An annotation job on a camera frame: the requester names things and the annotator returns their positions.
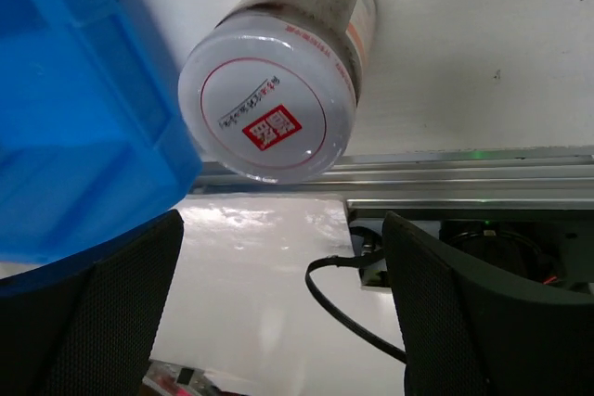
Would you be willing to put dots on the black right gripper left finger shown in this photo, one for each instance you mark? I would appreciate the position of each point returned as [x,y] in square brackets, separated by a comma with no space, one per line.
[86,324]

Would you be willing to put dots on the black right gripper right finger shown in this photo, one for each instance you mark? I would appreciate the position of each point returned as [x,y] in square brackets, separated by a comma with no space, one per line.
[470,328]

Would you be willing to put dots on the pepper jar red logo lid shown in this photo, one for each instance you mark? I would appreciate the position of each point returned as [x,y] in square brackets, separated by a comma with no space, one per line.
[272,91]

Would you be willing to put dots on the blue plastic divided bin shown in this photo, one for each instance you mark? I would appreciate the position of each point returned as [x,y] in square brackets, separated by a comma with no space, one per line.
[92,139]

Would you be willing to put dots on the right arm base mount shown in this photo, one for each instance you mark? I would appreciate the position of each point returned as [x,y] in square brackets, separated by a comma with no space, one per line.
[553,253]

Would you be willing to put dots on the aluminium table edge rail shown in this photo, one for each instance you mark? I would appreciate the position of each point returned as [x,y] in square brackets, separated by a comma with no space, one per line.
[551,182]

